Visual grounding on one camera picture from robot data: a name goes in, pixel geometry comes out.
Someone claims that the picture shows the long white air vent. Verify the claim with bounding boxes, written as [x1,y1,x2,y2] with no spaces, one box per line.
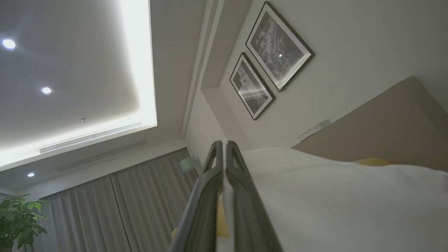
[39,122,143,154]

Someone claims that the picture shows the pale green wall lamp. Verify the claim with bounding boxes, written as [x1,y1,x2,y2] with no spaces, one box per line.
[178,156,199,174]

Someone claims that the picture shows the white wall control panel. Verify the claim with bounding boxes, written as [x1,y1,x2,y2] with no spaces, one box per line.
[297,119,332,141]

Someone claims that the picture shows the beige headboard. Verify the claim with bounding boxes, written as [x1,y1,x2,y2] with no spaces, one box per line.
[290,75,448,173]

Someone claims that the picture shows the small framed grey picture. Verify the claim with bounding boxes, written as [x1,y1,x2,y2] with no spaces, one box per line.
[229,52,276,121]

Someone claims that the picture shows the white bed sheet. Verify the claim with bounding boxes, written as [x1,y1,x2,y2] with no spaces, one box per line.
[217,147,448,252]

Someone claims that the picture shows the green potted plant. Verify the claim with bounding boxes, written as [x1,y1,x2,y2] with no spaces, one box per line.
[0,194,49,252]

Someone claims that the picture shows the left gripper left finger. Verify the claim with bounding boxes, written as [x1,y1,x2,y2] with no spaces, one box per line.
[170,141,224,252]

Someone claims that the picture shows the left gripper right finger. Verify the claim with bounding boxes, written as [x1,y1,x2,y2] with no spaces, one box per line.
[226,141,283,252]

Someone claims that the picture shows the grey pleated curtain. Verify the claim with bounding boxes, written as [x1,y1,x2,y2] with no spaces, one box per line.
[31,174,133,252]
[110,147,201,252]

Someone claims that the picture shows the large framed grey picture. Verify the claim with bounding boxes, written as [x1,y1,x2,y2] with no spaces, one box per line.
[245,1,315,92]

